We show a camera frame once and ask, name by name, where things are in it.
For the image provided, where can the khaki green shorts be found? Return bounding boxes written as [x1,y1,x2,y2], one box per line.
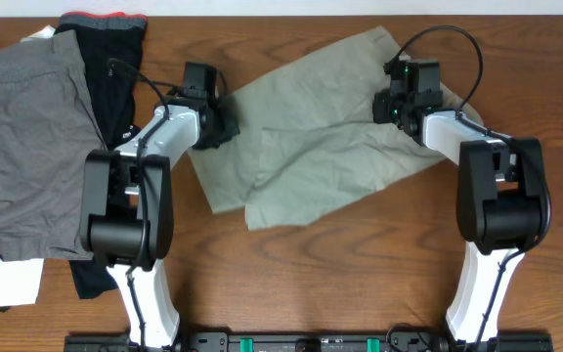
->
[187,24,484,232]

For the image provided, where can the white folded garment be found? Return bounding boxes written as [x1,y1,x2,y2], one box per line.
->
[0,259,44,307]

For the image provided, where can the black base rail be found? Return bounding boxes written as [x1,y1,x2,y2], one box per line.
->
[64,330,554,352]

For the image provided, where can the grey shorts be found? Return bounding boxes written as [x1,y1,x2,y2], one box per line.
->
[0,31,105,262]

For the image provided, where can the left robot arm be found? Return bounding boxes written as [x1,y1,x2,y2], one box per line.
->
[80,95,239,351]

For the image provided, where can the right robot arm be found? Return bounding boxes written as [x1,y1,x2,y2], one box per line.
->
[372,79,551,351]

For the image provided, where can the black shorts red waistband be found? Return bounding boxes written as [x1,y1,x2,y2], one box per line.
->
[54,11,149,300]

